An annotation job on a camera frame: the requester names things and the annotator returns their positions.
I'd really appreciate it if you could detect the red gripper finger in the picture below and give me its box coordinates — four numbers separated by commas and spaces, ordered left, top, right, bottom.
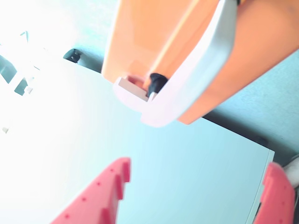
253, 161, 296, 224
50, 157, 131, 224

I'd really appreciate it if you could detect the orange plastic box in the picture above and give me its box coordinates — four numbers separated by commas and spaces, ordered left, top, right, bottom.
101, 0, 299, 126

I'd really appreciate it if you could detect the black handle hinge knob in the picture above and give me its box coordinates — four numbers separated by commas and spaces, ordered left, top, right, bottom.
145, 72, 169, 98

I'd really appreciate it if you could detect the white box latch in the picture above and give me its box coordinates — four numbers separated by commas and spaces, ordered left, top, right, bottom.
112, 75, 159, 112

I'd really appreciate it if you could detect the white box handle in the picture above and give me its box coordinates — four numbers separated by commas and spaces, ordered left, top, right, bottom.
140, 0, 239, 128

